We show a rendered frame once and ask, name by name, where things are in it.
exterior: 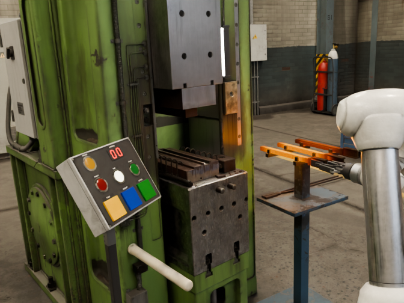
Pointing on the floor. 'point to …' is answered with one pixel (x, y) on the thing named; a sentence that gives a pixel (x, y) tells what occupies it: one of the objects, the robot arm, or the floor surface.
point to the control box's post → (109, 239)
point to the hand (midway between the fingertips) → (318, 163)
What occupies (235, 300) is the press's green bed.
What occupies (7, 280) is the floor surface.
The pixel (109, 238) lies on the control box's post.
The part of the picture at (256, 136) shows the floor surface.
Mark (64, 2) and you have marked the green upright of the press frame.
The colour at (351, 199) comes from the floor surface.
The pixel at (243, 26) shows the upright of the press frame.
